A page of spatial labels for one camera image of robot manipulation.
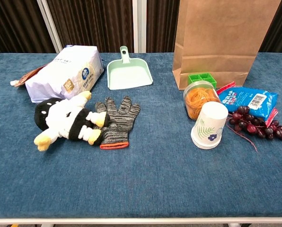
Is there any dark brown pleated curtain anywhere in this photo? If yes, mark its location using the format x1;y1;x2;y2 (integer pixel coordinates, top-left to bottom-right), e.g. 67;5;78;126
146;0;181;53
259;0;282;56
0;0;56;57
47;0;134;53

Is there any white metal table frame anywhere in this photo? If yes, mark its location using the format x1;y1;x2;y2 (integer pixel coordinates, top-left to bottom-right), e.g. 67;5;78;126
0;217;282;227

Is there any white metal partition post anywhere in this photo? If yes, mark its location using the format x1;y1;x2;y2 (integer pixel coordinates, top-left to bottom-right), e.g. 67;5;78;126
36;0;63;54
132;0;147;53

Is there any green plastic grid block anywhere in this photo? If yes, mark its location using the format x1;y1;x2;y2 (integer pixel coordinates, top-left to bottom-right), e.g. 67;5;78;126
187;72;217;89

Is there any clear jar of rubber bands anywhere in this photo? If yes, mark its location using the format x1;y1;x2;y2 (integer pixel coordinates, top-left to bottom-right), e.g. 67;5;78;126
183;80;221;121

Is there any orange spout pouch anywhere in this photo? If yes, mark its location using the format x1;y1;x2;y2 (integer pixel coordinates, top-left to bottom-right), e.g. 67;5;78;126
10;64;47;87

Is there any mint green dustpan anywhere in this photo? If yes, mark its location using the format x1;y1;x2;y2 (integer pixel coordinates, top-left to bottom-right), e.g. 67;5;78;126
106;45;154;91

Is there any dark red grape bunch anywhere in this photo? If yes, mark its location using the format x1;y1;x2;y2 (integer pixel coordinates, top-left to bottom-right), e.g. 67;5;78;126
226;105;282;152

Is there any brown paper shopping bag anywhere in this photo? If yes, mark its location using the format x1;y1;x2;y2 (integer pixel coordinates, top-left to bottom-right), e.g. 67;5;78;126
172;0;282;91

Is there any grey striped knit glove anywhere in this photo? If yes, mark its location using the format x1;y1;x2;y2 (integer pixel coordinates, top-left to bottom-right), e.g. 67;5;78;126
94;96;141;150

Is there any white floral paper cup stack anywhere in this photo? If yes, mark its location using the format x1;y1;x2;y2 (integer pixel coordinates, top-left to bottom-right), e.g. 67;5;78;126
190;102;229;150

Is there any black and white plush toy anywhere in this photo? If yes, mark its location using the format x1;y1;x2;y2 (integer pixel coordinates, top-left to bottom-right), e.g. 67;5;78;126
33;90;111;152

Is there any blue felt table cover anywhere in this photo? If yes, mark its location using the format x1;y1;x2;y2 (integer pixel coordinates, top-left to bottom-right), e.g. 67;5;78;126
0;52;282;219

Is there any blue snack packet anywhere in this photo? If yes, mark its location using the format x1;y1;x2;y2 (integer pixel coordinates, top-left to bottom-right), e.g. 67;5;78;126
216;81;279;128

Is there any white tissue pack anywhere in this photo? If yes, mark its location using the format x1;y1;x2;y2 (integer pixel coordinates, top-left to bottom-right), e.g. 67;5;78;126
25;44;105;104

